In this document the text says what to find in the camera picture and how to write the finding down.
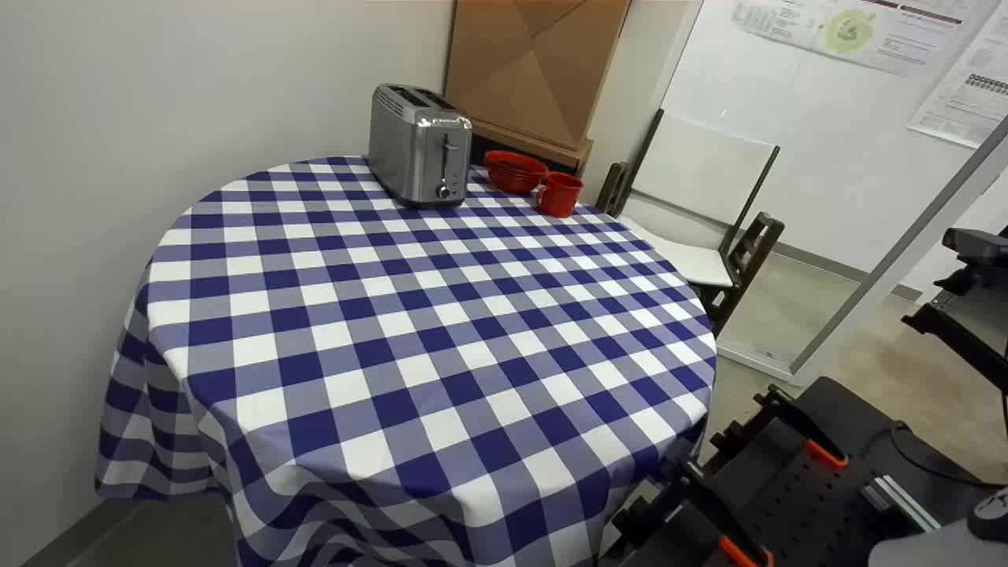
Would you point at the silver metal toaster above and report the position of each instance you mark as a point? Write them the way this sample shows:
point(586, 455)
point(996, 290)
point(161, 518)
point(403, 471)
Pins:
point(419, 147)

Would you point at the black orange robot base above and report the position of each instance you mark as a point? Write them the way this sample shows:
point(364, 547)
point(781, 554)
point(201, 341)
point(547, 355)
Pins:
point(817, 479)

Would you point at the red cup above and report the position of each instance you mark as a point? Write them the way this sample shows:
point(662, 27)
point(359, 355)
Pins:
point(558, 194)

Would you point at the red bowl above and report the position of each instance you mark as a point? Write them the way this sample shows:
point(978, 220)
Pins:
point(513, 170)

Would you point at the blue white checkered tablecloth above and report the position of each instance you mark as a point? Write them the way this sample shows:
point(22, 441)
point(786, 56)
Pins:
point(370, 382)

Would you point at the white folding chair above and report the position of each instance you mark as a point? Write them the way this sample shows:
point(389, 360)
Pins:
point(693, 189)

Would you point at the brown cardboard board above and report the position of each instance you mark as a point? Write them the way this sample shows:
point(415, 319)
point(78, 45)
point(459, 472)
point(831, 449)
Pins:
point(529, 71)

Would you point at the grey metal pole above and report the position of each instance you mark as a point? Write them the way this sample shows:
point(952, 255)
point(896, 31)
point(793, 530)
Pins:
point(909, 248)

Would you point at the white poster board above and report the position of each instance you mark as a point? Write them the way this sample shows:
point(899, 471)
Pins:
point(857, 97)

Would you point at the black equipment stand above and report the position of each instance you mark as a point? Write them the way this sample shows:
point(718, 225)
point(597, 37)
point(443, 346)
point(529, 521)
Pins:
point(972, 305)

